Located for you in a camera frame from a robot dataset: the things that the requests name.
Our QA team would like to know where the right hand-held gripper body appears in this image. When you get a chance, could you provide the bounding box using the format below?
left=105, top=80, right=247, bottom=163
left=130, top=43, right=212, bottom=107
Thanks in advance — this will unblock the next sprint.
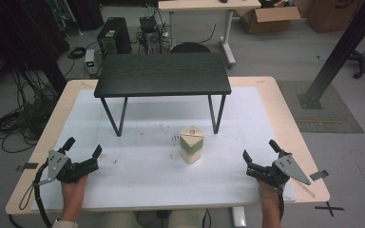
left=245, top=151, right=312, bottom=189

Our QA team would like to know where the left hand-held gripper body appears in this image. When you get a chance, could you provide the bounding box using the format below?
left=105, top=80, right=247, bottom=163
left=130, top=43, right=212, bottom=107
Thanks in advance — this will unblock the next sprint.
left=37, top=149, right=100, bottom=187

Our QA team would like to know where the beige and green carton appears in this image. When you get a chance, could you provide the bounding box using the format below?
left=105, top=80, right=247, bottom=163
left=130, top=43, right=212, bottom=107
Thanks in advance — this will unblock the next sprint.
left=179, top=125, right=204, bottom=165

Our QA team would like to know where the person's right hand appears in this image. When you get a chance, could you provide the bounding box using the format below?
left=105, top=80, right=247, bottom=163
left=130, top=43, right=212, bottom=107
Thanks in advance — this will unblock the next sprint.
left=256, top=179, right=287, bottom=204

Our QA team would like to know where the person's left hand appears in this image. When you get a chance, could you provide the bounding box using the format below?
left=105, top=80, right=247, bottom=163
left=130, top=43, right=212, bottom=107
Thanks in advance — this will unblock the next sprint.
left=61, top=175, right=89, bottom=207

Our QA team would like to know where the light wooden table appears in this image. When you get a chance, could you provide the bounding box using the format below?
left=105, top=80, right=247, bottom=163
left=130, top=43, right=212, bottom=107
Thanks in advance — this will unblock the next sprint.
left=5, top=75, right=331, bottom=217

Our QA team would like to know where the black tape strip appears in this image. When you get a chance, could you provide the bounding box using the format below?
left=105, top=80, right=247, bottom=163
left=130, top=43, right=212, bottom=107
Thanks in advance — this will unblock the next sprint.
left=15, top=161, right=40, bottom=173
left=309, top=169, right=330, bottom=181

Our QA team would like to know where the white table leg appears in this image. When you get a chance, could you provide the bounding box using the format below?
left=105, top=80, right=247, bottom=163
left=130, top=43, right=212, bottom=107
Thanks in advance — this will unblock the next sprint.
left=231, top=206, right=248, bottom=228

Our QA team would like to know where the grey floor mat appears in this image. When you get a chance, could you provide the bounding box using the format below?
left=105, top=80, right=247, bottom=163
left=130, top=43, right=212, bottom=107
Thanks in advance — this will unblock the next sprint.
left=277, top=80, right=365, bottom=134

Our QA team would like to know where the white board mat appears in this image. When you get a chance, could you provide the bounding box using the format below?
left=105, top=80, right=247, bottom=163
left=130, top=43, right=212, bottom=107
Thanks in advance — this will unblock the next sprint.
left=30, top=86, right=298, bottom=212

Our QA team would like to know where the person's left leg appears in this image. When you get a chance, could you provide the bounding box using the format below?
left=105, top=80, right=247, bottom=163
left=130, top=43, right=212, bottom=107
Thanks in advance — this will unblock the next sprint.
left=98, top=210, right=138, bottom=228

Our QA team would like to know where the person's leg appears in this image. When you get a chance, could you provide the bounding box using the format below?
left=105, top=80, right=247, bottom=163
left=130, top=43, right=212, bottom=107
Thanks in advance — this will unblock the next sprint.
left=166, top=208, right=207, bottom=228
left=98, top=210, right=138, bottom=228

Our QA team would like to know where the white power supply box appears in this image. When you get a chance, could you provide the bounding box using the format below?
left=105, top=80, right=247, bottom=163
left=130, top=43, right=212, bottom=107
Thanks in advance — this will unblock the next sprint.
left=84, top=48, right=101, bottom=77

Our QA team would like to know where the person's right leg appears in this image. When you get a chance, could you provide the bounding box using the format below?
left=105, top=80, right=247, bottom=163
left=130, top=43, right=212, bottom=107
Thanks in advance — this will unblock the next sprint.
left=166, top=208, right=207, bottom=228

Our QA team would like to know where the small black table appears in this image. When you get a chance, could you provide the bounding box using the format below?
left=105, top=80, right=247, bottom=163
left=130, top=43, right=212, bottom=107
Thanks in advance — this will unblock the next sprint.
left=93, top=51, right=232, bottom=138

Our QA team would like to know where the black computer tower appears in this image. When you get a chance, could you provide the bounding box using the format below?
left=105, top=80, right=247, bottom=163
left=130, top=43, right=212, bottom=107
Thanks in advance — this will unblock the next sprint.
left=96, top=16, right=133, bottom=57

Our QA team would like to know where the black curtain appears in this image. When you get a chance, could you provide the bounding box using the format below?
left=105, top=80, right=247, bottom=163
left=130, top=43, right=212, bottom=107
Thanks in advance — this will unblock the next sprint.
left=0, top=0, right=69, bottom=93

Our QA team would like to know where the black round stool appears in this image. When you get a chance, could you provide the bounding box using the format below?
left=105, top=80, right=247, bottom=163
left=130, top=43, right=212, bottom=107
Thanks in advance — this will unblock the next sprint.
left=169, top=41, right=212, bottom=54

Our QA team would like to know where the open cardboard box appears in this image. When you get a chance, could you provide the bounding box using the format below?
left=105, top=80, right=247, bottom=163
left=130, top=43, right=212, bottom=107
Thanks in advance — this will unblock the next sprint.
left=235, top=6, right=301, bottom=35

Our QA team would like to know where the large closed cardboard box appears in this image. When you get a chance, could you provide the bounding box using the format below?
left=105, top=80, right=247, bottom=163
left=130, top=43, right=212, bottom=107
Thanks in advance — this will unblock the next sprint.
left=306, top=0, right=365, bottom=34

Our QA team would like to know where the white desk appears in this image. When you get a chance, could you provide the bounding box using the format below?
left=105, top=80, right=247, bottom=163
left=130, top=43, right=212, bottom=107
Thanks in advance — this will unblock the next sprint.
left=157, top=0, right=262, bottom=69

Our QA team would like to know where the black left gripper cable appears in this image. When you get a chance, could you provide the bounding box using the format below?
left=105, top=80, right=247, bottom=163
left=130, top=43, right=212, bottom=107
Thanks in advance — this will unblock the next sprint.
left=32, top=160, right=53, bottom=228

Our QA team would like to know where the thin black cord loop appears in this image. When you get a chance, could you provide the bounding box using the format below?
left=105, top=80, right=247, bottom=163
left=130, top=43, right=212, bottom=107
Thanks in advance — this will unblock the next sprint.
left=18, top=183, right=36, bottom=211

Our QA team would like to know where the bundle of black cables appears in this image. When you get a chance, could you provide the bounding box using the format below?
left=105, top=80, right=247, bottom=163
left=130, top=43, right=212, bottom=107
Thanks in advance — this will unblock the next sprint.
left=0, top=67, right=60, bottom=154

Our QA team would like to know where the coiled black cable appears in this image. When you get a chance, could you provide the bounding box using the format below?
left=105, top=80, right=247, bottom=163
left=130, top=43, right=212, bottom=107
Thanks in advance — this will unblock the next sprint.
left=66, top=46, right=87, bottom=61

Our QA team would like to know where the black metal post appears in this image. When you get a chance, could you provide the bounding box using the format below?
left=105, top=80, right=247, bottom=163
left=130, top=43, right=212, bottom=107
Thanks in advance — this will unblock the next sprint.
left=297, top=0, right=365, bottom=110

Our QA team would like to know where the open computer with wires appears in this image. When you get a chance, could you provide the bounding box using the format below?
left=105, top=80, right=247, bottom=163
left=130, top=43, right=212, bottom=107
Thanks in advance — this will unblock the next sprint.
left=138, top=14, right=169, bottom=54

